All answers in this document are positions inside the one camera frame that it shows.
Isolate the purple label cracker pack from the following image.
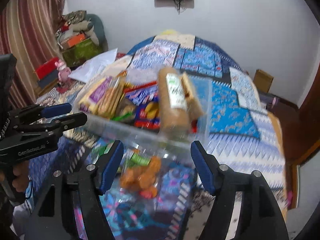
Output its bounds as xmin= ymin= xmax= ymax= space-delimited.
xmin=78 ymin=76 xmax=113 ymax=115

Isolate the green small snack packet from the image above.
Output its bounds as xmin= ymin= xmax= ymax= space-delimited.
xmin=97 ymin=142 xmax=113 ymax=158

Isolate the orange biscuit pack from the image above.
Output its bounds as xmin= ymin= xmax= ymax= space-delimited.
xmin=98 ymin=76 xmax=125 ymax=119

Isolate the orange fried snack bag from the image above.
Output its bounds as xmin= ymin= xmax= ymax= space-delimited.
xmin=119 ymin=152 xmax=162 ymax=199

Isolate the long brown bread loaf pack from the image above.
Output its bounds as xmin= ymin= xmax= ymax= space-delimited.
xmin=157 ymin=67 xmax=191 ymax=139

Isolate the small bread slice pack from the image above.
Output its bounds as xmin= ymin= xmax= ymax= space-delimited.
xmin=180 ymin=72 xmax=204 ymax=121

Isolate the person's left hand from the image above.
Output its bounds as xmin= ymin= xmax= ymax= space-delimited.
xmin=9 ymin=161 xmax=29 ymax=192

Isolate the red box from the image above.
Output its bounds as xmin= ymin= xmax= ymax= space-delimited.
xmin=34 ymin=57 xmax=59 ymax=80

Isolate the pink plush toy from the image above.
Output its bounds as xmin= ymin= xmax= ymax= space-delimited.
xmin=55 ymin=59 xmax=72 ymax=83

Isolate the patterned patchwork bed quilt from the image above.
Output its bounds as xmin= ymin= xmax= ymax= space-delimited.
xmin=30 ymin=34 xmax=287 ymax=239

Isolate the striped red curtain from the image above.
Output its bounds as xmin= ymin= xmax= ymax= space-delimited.
xmin=1 ymin=0 xmax=65 ymax=108

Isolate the pile of clothes and boxes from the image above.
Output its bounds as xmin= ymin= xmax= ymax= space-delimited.
xmin=55 ymin=10 xmax=108 ymax=68

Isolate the brown wooden door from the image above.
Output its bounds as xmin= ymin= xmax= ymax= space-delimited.
xmin=284 ymin=72 xmax=319 ymax=161

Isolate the blue potato chip bag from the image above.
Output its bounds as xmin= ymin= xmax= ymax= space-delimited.
xmin=124 ymin=81 xmax=160 ymax=131

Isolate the clear plastic storage bin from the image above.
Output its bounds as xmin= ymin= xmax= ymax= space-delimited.
xmin=73 ymin=67 xmax=209 ymax=163

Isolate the brown cardboard box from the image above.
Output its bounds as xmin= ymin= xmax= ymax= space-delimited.
xmin=253 ymin=69 xmax=274 ymax=93

